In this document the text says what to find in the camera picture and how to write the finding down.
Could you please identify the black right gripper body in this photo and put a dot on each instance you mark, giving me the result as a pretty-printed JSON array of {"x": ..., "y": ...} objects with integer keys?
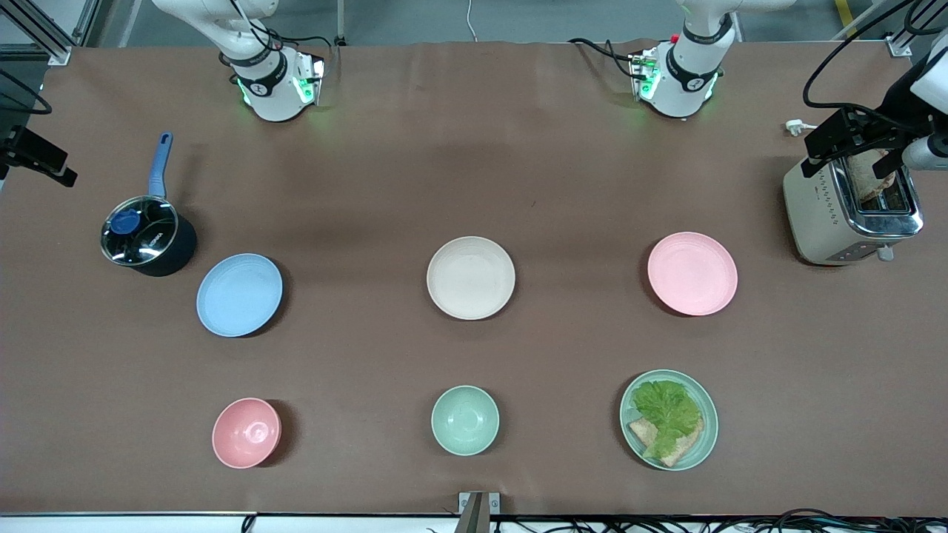
[{"x": 31, "y": 150}]

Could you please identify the pink plate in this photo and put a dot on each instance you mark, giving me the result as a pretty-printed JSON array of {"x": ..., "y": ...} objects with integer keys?
[{"x": 692, "y": 274}]

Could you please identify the light blue plate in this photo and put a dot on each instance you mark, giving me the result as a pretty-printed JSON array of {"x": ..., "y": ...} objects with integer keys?
[{"x": 238, "y": 295}]

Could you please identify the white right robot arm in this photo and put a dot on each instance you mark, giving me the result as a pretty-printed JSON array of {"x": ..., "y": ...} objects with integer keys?
[{"x": 270, "y": 96}]

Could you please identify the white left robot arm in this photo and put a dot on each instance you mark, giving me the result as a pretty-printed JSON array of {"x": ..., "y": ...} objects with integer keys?
[{"x": 685, "y": 81}]

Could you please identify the toast slice in toaster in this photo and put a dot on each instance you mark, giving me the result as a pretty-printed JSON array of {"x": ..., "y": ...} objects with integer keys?
[{"x": 863, "y": 178}]

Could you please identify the white power plug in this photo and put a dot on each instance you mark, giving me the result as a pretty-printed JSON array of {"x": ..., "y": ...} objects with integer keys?
[{"x": 796, "y": 127}]

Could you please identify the silver toaster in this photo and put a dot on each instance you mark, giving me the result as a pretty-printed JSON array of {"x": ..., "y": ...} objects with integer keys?
[{"x": 822, "y": 222}]

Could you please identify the glass lid with blue knob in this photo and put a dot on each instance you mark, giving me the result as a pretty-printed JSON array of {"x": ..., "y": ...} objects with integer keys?
[{"x": 141, "y": 231}]

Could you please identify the green lettuce leaf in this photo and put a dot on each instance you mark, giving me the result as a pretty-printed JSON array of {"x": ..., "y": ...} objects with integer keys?
[{"x": 666, "y": 411}]

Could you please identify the green plate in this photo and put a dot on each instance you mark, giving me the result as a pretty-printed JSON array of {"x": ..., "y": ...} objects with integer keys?
[{"x": 707, "y": 437}]

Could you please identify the pink bowl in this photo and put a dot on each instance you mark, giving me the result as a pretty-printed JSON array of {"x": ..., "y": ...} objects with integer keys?
[{"x": 246, "y": 433}]

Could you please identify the brown bread slice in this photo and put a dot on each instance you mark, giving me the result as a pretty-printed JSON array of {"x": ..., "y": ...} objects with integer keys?
[{"x": 681, "y": 448}]

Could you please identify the beige plate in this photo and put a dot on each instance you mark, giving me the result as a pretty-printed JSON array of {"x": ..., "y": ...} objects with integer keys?
[{"x": 470, "y": 277}]

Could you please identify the green bowl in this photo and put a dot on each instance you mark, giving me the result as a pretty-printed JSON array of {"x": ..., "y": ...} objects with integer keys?
[{"x": 465, "y": 420}]

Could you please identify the aluminium frame profile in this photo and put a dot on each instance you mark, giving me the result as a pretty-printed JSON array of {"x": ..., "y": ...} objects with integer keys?
[
  {"x": 44, "y": 33},
  {"x": 900, "y": 44}
]

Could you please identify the metal table edge bracket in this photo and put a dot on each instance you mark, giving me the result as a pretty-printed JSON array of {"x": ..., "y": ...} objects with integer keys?
[{"x": 478, "y": 511}]

